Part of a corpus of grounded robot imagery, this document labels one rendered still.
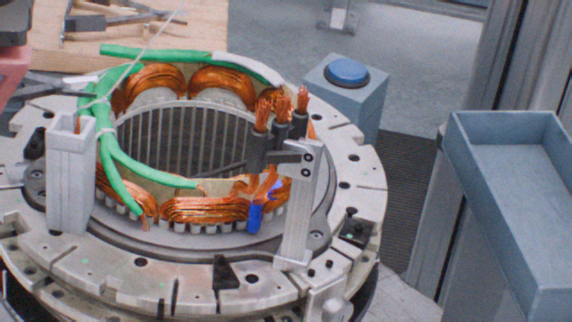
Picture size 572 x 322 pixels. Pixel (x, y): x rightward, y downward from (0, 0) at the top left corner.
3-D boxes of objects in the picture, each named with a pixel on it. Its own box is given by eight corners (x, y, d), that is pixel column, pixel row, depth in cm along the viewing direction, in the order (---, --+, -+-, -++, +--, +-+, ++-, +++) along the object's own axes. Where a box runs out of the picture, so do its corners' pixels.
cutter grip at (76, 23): (64, 33, 107) (64, 19, 106) (63, 29, 107) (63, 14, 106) (106, 31, 108) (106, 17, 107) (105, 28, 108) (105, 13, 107)
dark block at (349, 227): (334, 249, 86) (339, 230, 85) (344, 231, 88) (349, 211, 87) (360, 258, 86) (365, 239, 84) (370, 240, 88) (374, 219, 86)
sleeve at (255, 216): (245, 236, 82) (248, 204, 80) (248, 224, 83) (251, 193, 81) (257, 238, 82) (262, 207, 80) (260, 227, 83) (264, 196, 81)
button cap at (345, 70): (355, 89, 113) (357, 80, 113) (321, 75, 115) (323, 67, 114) (372, 72, 116) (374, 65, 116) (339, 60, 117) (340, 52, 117)
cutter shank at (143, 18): (106, 27, 107) (106, 21, 107) (104, 23, 108) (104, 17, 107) (164, 20, 110) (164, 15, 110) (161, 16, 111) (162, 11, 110)
